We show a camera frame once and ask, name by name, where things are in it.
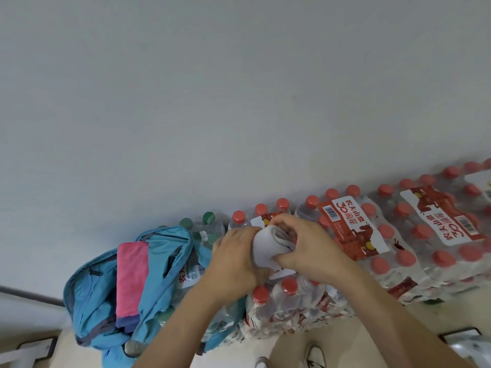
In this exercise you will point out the person's left hand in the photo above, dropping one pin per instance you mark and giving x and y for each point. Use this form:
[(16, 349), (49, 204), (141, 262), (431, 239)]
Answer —
[(230, 264)]

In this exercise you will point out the person's right hand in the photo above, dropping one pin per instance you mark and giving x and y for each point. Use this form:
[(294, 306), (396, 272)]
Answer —
[(314, 249)]

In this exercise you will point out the pink towel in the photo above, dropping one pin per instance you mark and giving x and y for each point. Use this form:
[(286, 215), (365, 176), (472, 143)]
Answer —
[(132, 279)]

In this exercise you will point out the grey-blue towel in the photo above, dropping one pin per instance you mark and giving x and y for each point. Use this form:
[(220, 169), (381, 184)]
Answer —
[(126, 322)]

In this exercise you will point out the light blue backpack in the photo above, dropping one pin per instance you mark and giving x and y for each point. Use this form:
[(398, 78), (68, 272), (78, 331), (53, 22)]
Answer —
[(88, 298)]

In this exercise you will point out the person's left forearm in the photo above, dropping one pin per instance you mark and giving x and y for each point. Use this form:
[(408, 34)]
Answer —
[(172, 333)]

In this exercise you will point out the person's right forearm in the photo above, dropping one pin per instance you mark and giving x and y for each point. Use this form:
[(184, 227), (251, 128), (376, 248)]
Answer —
[(406, 325)]

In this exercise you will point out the stack of water bottle packs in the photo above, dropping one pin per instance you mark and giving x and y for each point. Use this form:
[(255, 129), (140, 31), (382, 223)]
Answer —
[(414, 241)]

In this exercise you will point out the white and black sneaker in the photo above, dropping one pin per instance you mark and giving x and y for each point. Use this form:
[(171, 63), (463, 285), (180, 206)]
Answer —
[(262, 363), (315, 356)]

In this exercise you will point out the white gym machine frame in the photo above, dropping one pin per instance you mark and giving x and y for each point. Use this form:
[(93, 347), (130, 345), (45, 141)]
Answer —
[(468, 348)]

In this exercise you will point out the white panel leaning on wall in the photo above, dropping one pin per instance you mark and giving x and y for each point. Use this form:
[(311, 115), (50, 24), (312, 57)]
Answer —
[(27, 310)]

